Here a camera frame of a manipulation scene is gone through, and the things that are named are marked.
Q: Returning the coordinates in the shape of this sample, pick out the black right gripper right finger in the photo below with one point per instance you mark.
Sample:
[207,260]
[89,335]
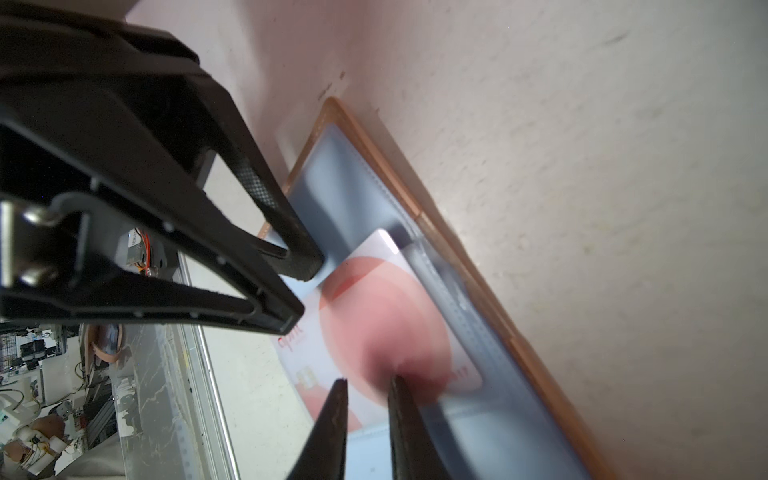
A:
[413,453]

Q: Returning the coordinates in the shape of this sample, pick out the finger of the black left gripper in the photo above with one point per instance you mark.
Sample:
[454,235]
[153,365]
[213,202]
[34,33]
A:
[300,257]

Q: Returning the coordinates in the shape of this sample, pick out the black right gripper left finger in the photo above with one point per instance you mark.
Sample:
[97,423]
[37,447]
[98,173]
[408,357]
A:
[324,453]

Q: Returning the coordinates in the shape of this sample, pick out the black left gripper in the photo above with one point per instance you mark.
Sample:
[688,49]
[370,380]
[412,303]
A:
[99,135]

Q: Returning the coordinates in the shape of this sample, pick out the tan card holder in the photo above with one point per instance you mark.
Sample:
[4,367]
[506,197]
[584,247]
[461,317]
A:
[516,423]

